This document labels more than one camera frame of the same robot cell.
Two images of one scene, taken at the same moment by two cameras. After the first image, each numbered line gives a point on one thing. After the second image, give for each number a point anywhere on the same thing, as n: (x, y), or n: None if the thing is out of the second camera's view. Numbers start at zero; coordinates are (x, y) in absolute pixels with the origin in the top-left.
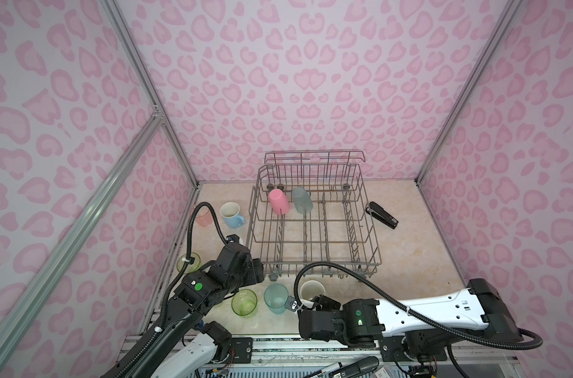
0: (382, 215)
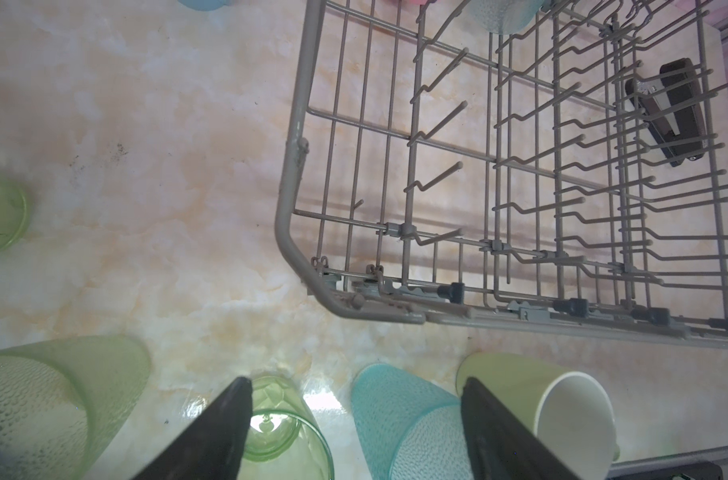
0: (671, 104)
